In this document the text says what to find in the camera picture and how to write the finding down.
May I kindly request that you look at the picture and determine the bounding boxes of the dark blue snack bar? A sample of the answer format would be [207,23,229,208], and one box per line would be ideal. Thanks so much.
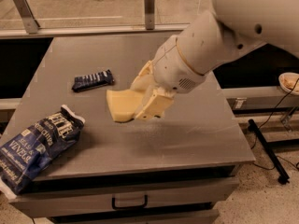
[72,69,114,92]

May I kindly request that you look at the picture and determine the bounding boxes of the black cable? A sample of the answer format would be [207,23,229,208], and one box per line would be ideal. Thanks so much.
[249,77,299,173]

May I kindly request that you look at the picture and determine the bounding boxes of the grey top drawer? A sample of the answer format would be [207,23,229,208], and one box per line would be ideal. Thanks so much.
[9,177,239,217]

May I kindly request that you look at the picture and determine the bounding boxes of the grey lower drawer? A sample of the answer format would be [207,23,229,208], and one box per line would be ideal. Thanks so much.
[50,209,219,224]

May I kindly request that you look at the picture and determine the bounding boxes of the black stand leg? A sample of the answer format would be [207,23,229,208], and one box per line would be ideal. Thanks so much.
[249,119,290,185]

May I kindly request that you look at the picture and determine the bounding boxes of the black drawer handle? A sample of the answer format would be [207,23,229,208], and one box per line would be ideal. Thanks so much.
[111,194,148,211]

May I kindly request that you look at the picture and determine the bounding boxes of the blue chip bag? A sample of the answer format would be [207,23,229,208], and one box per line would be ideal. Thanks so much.
[0,105,85,197]

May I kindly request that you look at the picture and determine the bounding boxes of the white round bowl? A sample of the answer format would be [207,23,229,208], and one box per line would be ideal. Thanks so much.
[278,72,299,95]

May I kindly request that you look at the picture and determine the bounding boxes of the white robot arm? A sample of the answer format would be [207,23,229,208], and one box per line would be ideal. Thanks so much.
[131,0,299,120]

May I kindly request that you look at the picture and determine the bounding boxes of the left metal railing bracket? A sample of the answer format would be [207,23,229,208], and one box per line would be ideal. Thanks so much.
[13,0,39,34]

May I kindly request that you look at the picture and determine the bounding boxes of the grey drawer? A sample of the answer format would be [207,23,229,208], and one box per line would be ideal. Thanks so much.
[50,209,219,224]
[9,177,239,217]

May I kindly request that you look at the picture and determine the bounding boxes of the yellow sponge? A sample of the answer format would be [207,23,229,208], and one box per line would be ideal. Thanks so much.
[107,90,144,123]

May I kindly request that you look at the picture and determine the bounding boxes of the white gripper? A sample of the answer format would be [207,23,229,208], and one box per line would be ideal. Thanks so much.
[130,35,206,120]

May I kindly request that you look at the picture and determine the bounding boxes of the middle metal railing bracket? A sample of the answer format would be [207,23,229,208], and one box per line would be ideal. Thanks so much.
[144,0,155,30]

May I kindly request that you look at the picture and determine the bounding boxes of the metal railing bracket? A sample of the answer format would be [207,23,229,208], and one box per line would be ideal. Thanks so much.
[13,0,39,34]
[144,0,155,30]

